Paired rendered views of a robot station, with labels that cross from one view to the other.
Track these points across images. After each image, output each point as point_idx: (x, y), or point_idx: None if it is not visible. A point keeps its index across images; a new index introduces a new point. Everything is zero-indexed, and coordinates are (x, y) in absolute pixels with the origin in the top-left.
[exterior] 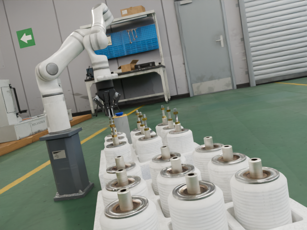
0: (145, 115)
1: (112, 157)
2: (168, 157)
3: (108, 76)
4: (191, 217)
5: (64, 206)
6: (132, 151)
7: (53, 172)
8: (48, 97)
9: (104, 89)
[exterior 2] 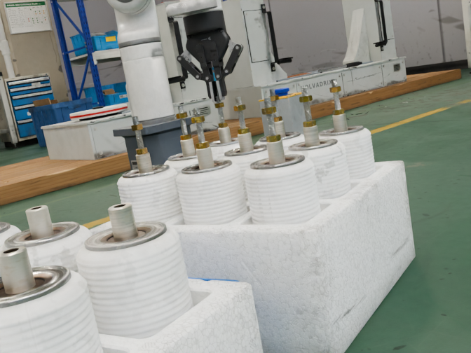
0: (198, 111)
1: (122, 199)
2: (36, 235)
3: (188, 5)
4: None
5: None
6: None
7: None
8: (122, 49)
9: (199, 33)
